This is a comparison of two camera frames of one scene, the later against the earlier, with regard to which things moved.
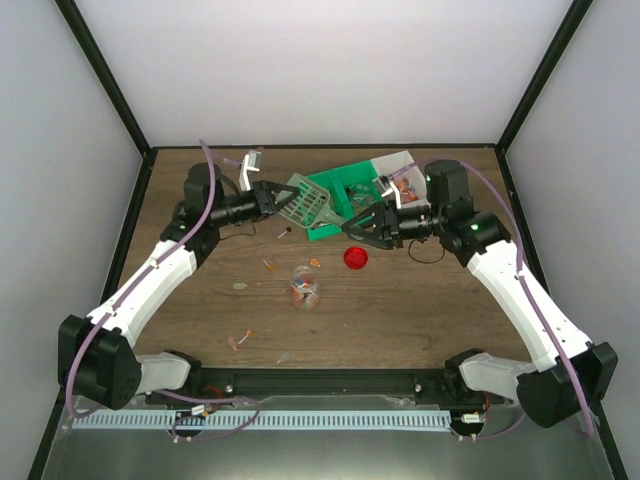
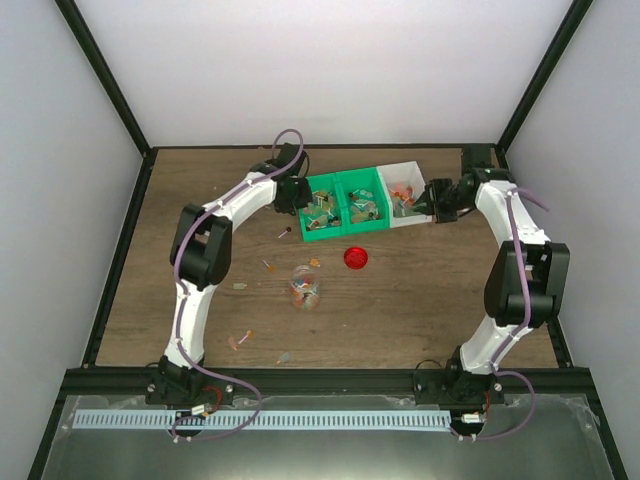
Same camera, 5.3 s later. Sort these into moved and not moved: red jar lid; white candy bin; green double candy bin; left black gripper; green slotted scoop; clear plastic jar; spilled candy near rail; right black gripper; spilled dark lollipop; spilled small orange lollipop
Moved: green slotted scoop; white candy bin; left black gripper; right black gripper
Not moved: spilled small orange lollipop; spilled candy near rail; spilled dark lollipop; clear plastic jar; green double candy bin; red jar lid
